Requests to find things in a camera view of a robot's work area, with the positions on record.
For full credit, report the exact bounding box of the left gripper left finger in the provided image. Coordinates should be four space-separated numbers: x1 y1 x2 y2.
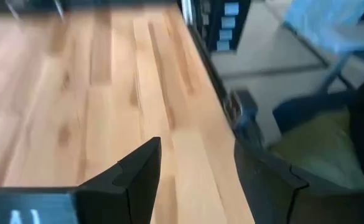
75 136 163 224

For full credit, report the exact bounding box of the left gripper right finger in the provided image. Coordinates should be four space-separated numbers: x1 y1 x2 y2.
233 141 341 224

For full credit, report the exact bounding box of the olive green cushion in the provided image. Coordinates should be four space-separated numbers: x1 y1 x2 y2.
268 108 364 190

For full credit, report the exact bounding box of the black rack with blue labels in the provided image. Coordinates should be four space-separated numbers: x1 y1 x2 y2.
211 0 251 52

